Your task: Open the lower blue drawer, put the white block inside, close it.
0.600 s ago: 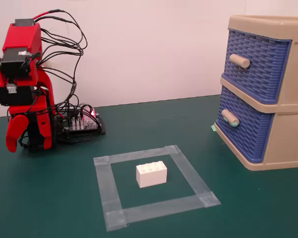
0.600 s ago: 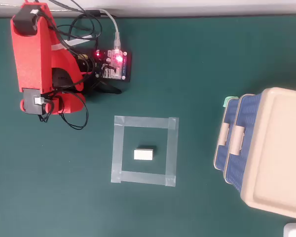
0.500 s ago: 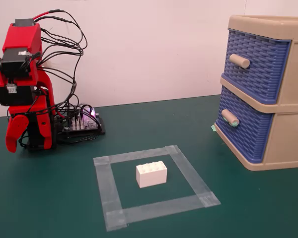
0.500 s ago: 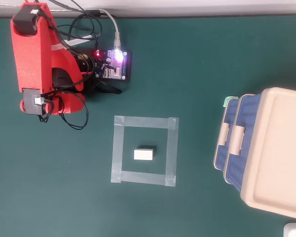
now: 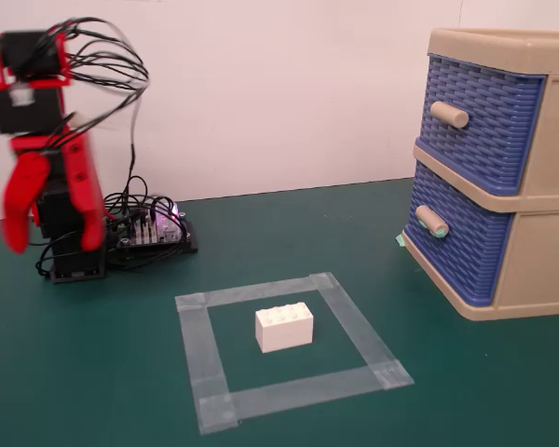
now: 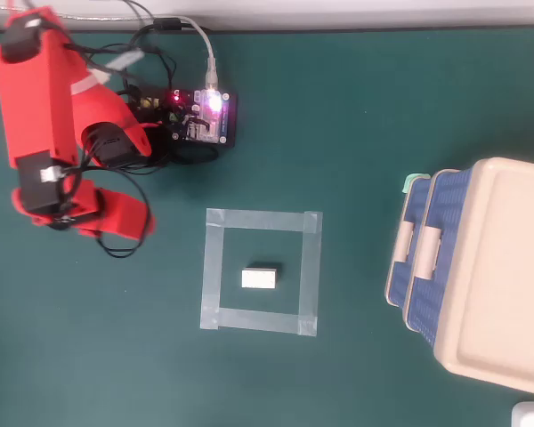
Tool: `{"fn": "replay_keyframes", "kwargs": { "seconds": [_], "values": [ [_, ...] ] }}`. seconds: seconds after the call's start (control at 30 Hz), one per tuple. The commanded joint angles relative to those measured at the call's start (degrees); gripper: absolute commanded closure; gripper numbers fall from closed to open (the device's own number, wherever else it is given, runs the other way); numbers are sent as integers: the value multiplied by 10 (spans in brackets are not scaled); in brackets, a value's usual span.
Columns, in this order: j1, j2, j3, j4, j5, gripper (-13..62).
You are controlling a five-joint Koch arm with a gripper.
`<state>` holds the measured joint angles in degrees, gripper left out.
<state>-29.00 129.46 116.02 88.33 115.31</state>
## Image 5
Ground translucent tape strip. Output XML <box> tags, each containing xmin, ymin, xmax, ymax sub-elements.
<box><xmin>198</xmin><ymin>361</ymin><xmax>416</xmax><ymax>426</ymax></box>
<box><xmin>308</xmin><ymin>272</ymin><xmax>416</xmax><ymax>390</ymax></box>
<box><xmin>174</xmin><ymin>272</ymin><xmax>342</xmax><ymax>314</ymax></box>
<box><xmin>175</xmin><ymin>297</ymin><xmax>239</xmax><ymax>437</ymax></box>

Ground black board cables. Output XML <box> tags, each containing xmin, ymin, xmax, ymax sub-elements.
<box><xmin>34</xmin><ymin>174</ymin><xmax>193</xmax><ymax>280</ymax></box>

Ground blue woven drawer plain handle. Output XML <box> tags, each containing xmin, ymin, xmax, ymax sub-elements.
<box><xmin>418</xmin><ymin>53</ymin><xmax>548</xmax><ymax>196</ymax></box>

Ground controller circuit board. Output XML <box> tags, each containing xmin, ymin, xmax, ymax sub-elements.
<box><xmin>105</xmin><ymin>195</ymin><xmax>199</xmax><ymax>263</ymax></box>

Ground mint green tape wrap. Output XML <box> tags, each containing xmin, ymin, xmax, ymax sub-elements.
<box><xmin>417</xmin><ymin>218</ymin><xmax>450</xmax><ymax>240</ymax></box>

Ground black motor gripper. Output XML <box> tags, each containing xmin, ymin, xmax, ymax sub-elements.
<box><xmin>0</xmin><ymin>85</ymin><xmax>107</xmax><ymax>255</ymax></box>

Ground blue woven drawer taped handle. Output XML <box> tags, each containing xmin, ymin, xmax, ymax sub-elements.
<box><xmin>403</xmin><ymin>160</ymin><xmax>516</xmax><ymax>308</ymax></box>

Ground white toy brick cube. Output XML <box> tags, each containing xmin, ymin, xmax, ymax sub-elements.
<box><xmin>254</xmin><ymin>303</ymin><xmax>315</xmax><ymax>355</ymax></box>

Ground beige plastic drawer cabinet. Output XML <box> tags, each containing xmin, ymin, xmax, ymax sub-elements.
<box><xmin>402</xmin><ymin>27</ymin><xmax>559</xmax><ymax>322</ymax></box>

